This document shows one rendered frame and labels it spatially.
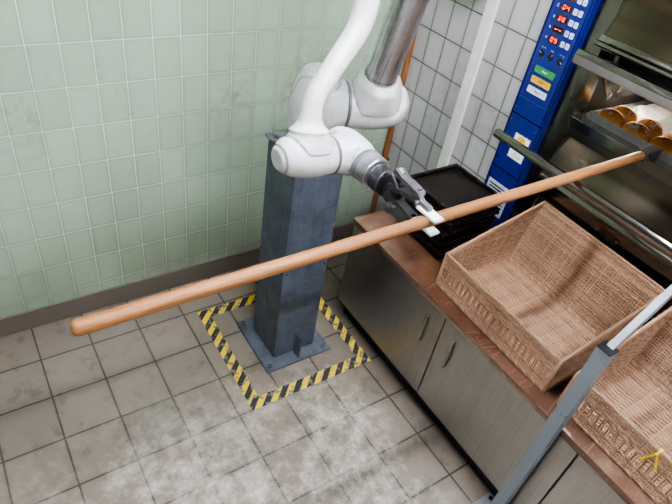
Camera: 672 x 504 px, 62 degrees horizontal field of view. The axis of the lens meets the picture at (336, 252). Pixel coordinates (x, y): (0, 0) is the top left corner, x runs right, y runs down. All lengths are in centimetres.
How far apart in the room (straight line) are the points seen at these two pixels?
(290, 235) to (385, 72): 66
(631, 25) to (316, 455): 183
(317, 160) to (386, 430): 131
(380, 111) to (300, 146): 52
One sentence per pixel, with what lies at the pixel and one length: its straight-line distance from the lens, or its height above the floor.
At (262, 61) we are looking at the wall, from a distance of 236.
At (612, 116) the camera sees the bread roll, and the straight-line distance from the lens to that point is 221.
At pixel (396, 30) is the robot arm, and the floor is 146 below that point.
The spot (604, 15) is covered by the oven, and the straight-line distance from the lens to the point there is 215.
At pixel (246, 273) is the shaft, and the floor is 121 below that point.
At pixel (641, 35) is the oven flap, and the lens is 207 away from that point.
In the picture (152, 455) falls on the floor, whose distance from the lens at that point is 226.
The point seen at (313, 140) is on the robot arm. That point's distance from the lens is 139.
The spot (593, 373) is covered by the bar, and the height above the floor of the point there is 87.
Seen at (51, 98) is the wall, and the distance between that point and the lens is 216.
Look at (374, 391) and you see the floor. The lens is 247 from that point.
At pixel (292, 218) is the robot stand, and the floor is 77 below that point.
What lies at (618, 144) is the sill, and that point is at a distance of 213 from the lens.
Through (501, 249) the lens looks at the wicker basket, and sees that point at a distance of 229.
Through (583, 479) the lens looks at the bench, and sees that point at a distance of 194.
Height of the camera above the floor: 194
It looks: 39 degrees down
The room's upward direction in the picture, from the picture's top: 11 degrees clockwise
